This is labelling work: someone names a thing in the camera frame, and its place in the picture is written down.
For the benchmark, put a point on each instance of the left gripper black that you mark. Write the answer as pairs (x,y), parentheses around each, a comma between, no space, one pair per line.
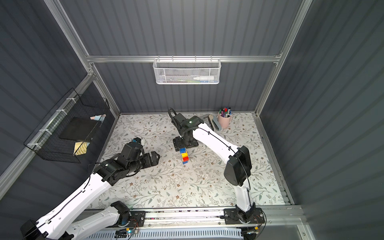
(151,157)

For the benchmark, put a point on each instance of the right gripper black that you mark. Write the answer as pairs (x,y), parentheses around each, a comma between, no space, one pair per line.
(184,143)

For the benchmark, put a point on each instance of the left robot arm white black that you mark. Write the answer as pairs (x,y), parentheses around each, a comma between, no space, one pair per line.
(59,224)

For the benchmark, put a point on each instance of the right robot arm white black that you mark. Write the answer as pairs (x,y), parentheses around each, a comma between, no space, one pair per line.
(193,131)

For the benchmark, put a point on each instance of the pink pen cup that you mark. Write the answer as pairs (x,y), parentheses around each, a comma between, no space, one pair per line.
(224,121)

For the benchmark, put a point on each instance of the pastel sticky notes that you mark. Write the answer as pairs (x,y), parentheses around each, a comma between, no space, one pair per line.
(98,117)

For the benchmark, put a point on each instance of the white bottle in basket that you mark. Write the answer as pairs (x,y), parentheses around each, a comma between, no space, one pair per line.
(204,78)

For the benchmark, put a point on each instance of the yellow sticky notes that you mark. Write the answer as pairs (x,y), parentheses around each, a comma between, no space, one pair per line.
(80,148)

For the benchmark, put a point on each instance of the floral table mat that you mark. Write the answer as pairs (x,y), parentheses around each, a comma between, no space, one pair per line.
(198,183)

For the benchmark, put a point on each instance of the black notebook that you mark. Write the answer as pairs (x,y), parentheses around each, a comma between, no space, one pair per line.
(79,129)

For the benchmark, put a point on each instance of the white wire mesh basket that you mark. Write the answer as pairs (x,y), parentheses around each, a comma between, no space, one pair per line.
(182,73)

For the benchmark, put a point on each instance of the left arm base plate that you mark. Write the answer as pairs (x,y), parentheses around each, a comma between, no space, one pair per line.
(130,220)

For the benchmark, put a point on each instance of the black wire basket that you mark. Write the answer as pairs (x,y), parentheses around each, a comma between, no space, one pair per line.
(46,143)

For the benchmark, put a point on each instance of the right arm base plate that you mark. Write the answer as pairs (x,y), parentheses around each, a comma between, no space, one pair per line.
(237,216)

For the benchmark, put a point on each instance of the aluminium front rail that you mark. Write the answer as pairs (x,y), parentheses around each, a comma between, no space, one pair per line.
(208,217)

